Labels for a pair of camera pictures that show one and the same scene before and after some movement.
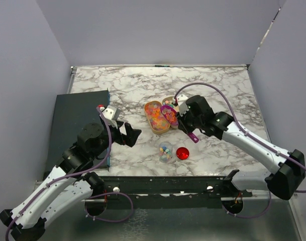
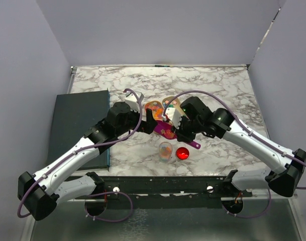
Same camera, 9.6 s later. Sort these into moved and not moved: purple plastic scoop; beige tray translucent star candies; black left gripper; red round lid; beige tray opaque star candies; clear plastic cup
Moved: black left gripper; purple plastic scoop
Not moved: clear plastic cup; beige tray translucent star candies; red round lid; beige tray opaque star candies
